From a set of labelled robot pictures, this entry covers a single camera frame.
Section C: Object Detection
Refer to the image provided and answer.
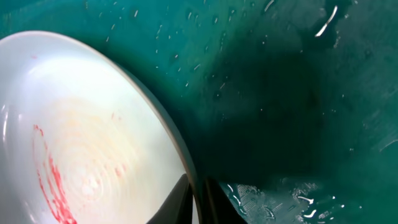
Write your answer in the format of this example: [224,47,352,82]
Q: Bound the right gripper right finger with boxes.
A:
[202,178,246,224]

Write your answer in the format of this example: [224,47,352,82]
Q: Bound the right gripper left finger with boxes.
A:
[147,174,193,224]

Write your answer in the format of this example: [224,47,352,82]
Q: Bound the light blue plate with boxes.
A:
[1,30,199,223]

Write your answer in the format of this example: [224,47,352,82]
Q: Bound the teal plastic tray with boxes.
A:
[1,0,397,223]

